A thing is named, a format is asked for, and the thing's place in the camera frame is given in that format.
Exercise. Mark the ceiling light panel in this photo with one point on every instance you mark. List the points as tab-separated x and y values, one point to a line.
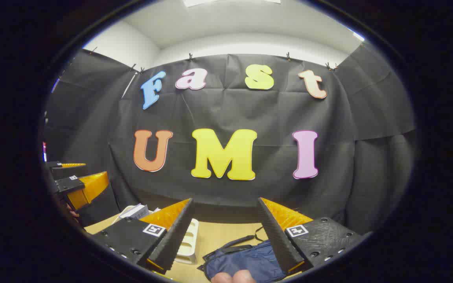
230	2

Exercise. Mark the blue schoolbag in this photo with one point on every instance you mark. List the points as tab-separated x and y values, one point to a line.
250	259

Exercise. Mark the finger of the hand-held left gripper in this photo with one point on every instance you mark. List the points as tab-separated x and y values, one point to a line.
69	184
69	172

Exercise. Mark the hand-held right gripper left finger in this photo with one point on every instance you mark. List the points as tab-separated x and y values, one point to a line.
171	239

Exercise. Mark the white plastic bookshelf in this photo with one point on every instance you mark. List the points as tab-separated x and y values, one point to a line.
189	243

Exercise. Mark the black backdrop cloth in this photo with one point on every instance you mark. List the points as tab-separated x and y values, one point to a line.
250	114

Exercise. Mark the white patterned cover book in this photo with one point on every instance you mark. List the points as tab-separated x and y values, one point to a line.
136	212

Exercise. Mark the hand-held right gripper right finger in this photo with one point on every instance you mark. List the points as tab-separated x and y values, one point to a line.
277	239

